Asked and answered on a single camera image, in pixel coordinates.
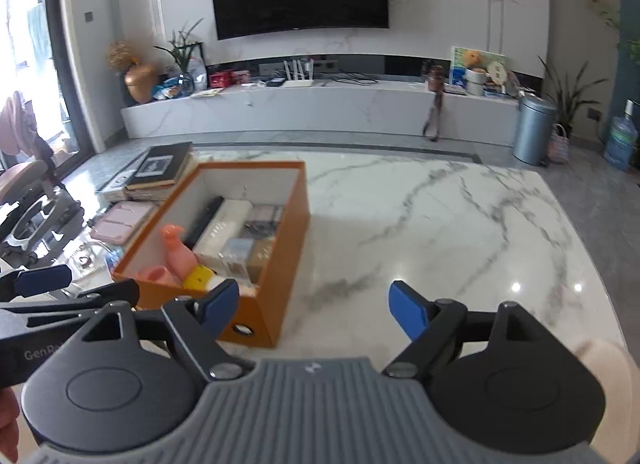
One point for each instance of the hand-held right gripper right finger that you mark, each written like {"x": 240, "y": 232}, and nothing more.
{"x": 409, "y": 311}

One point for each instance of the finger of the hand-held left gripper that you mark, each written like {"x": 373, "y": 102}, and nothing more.
{"x": 110, "y": 292}
{"x": 42, "y": 280}

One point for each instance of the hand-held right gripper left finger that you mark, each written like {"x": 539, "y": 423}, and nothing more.
{"x": 220, "y": 306}

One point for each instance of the large pink bottle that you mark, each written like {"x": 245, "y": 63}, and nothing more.
{"x": 156, "y": 276}

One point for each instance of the small grey box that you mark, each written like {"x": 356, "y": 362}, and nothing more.
{"x": 236, "y": 256}

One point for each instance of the pink pump bottle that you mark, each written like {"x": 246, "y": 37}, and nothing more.
{"x": 177, "y": 249}

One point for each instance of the white rectangular box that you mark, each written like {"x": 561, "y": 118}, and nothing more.
{"x": 222, "y": 229}

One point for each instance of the orange cardboard box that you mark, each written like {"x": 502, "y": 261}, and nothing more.
{"x": 280, "y": 254}

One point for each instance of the person's left hand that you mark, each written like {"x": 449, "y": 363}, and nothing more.
{"x": 7, "y": 424}

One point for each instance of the pink flat case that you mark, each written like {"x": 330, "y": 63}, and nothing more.
{"x": 120, "y": 221}

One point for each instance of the grey chair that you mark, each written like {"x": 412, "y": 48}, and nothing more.
{"x": 30, "y": 204}

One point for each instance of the stack of books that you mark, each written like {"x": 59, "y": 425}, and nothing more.
{"x": 150, "y": 194}

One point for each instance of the black hardcover book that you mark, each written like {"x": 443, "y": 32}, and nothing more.
{"x": 160, "y": 163}

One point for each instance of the pink cloth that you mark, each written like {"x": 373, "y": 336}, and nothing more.
{"x": 20, "y": 128}

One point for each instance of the blue snack packet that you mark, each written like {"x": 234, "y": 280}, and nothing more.
{"x": 167, "y": 89}

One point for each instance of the golden vase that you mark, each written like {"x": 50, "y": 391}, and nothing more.
{"x": 141, "y": 83}

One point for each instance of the paper envelopes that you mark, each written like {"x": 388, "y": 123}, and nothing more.
{"x": 206, "y": 92}

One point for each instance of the grey pedal trash can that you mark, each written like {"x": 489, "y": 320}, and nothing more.
{"x": 534, "y": 131}

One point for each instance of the woven basket bag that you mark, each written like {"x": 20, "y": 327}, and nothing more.
{"x": 558, "y": 146}

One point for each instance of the pink red box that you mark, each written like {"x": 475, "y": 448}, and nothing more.
{"x": 240, "y": 77}

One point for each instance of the small black box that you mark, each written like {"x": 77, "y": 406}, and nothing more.
{"x": 273, "y": 82}

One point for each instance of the white plastic bag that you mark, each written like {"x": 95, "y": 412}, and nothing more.
{"x": 198, "y": 74}

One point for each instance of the dried flower bunch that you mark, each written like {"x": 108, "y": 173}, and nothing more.
{"x": 120, "y": 56}

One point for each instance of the white router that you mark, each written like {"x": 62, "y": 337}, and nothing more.
{"x": 298, "y": 82}

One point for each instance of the white knitted pot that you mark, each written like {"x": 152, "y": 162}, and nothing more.
{"x": 475, "y": 82}

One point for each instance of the colourful painting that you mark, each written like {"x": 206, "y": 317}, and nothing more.
{"x": 459, "y": 68}

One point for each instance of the green long-leaf plant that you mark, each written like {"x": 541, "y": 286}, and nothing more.
{"x": 181, "y": 48}

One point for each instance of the round white fan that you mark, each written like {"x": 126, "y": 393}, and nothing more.
{"x": 497, "y": 72}

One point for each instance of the teddy bear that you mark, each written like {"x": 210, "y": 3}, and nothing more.
{"x": 472, "y": 58}

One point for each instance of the potted snake plant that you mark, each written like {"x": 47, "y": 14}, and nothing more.
{"x": 570, "y": 98}

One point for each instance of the blue water jug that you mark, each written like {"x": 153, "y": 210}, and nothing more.
{"x": 620, "y": 141}

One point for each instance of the pothos plant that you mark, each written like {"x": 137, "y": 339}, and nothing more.
{"x": 631, "y": 53}

